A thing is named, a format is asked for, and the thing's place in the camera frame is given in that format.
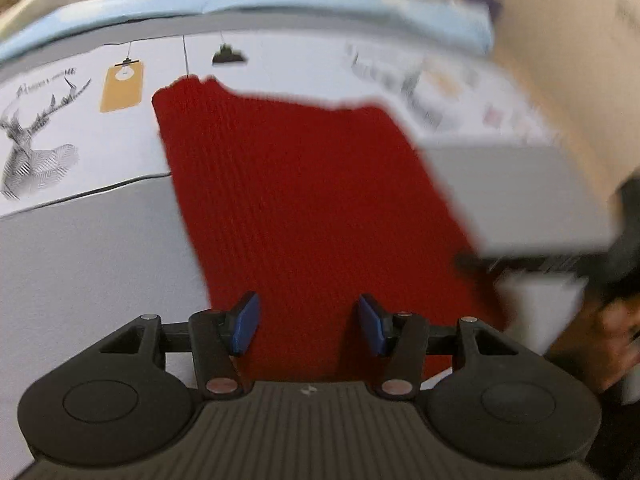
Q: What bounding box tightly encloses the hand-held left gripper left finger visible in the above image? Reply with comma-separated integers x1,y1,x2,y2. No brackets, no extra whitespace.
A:
100,290,262,402

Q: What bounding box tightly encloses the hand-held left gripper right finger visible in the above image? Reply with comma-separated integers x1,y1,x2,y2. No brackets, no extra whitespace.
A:
356,293,522,402

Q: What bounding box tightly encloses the red knit sweater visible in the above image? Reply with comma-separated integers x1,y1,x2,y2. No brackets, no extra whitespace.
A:
151,74,512,382

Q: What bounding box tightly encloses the person's right hand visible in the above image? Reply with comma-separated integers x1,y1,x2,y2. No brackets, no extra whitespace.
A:
546,296,640,395

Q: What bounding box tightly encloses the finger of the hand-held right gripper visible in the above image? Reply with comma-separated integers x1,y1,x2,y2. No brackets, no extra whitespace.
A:
454,251,592,280

